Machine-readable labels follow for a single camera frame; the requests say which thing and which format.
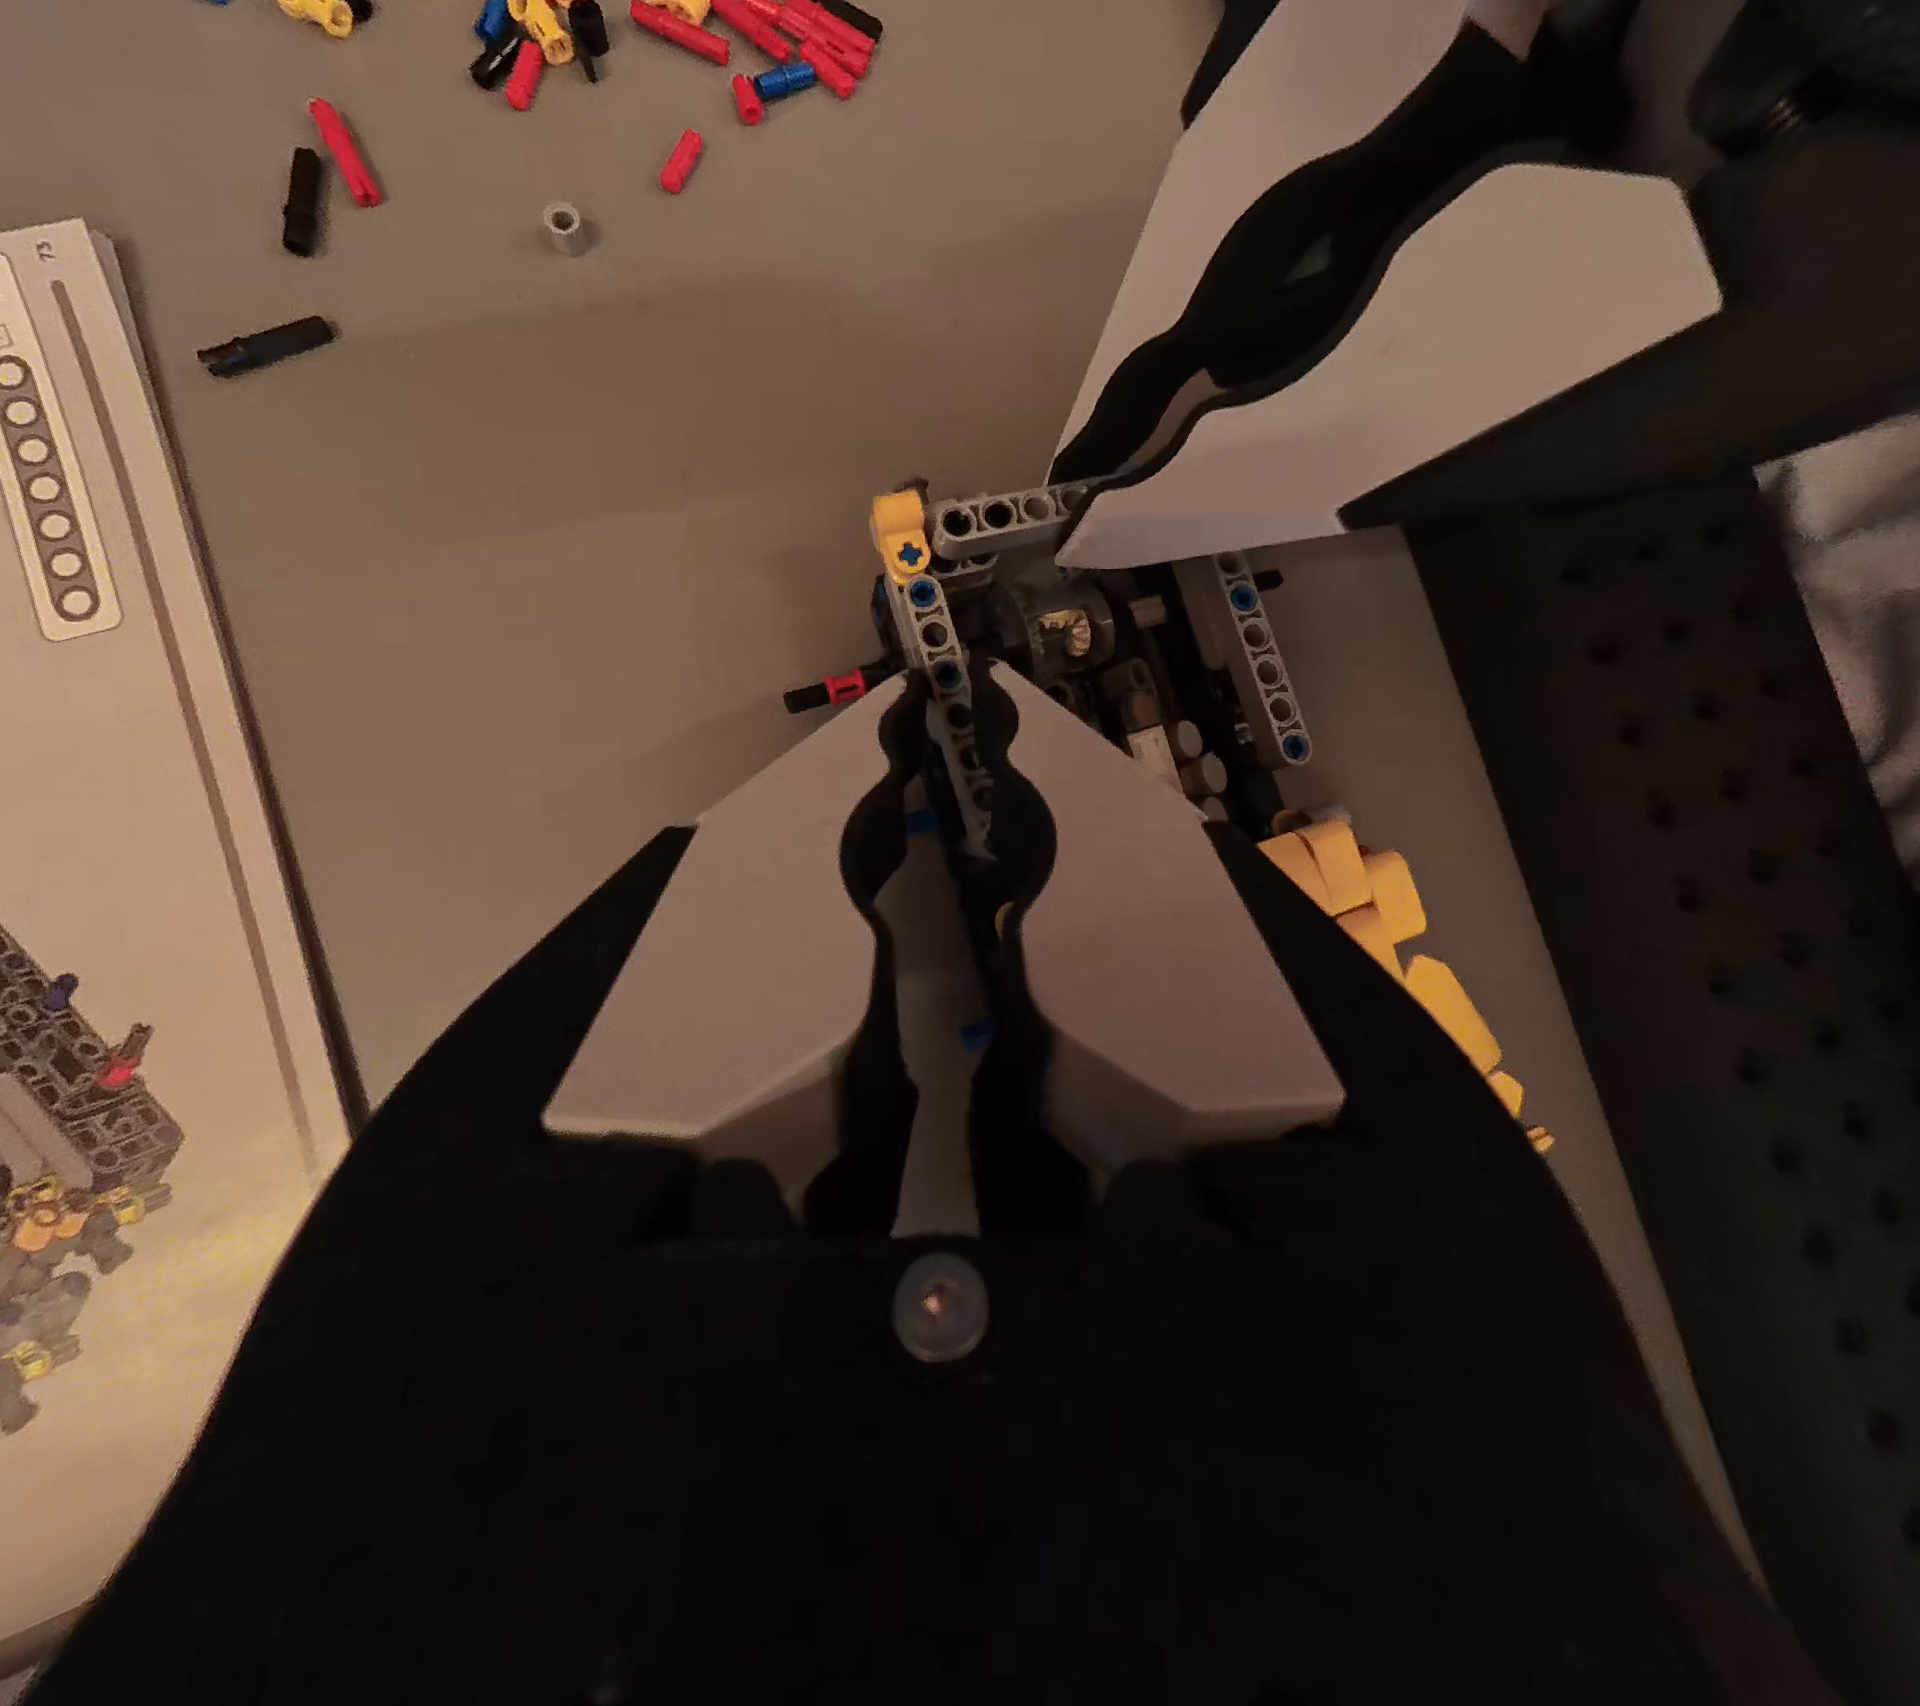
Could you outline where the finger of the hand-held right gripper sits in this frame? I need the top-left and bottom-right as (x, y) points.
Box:
(1053, 160), (1724, 571)
(1046, 0), (1580, 491)

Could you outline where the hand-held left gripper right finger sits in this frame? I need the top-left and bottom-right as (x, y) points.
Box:
(960, 652), (1345, 1235)

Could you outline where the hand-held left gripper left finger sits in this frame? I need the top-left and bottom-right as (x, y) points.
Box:
(540, 666), (939, 1235)

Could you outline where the partly built toy car model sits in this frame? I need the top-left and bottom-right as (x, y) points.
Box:
(782, 480), (1554, 1152)

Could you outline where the grey desk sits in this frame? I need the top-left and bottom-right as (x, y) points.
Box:
(0, 0), (1772, 1646)

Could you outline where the black dimpled armrest pad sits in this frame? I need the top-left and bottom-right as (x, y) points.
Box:
(1411, 474), (1920, 1706)

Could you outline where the open instruction booklet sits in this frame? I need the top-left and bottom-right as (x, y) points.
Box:
(0, 224), (363, 1646)

